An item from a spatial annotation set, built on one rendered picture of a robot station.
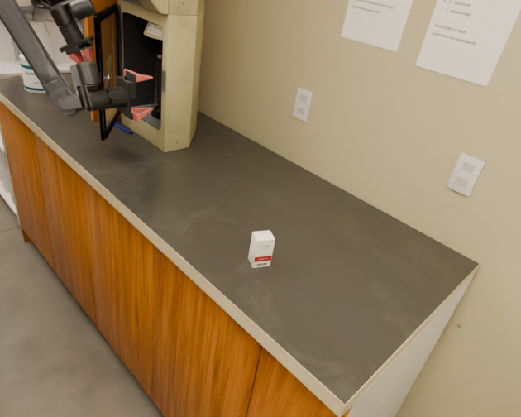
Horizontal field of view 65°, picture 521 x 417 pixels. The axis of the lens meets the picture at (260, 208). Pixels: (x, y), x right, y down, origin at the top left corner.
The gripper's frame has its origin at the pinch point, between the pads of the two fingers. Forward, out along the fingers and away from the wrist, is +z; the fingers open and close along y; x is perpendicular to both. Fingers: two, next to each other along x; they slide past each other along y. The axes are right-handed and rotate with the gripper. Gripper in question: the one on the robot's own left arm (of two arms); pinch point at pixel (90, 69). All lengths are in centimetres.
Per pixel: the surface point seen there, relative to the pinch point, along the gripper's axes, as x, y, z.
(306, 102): -1, -67, 35
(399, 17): 20, -97, 12
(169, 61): 3.1, -25.9, 5.2
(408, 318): 82, -68, 62
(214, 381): 73, -14, 77
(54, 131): -7.1, 26.1, 16.8
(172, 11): 2.8, -32.8, -8.1
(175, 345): 58, -2, 74
